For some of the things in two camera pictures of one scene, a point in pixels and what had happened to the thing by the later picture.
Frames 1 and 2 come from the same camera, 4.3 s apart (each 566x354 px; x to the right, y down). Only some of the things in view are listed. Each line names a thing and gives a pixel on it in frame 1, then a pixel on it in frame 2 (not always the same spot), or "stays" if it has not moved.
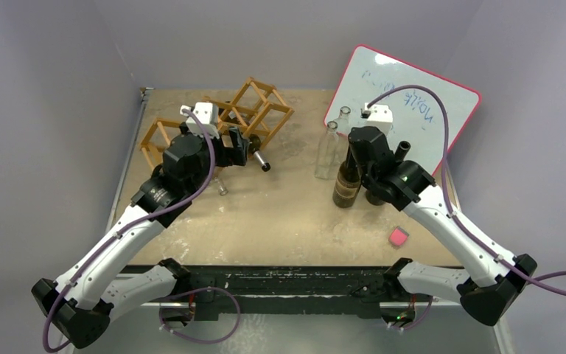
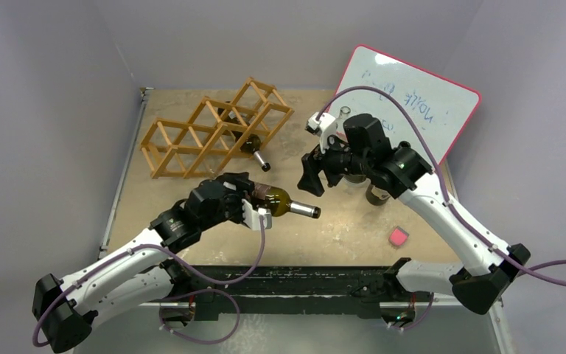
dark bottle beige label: (347, 183) -> (278, 200)
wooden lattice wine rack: (256, 107) stays
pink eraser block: (398, 237) stays
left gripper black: (236, 155) -> (243, 188)
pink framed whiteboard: (418, 116) stays
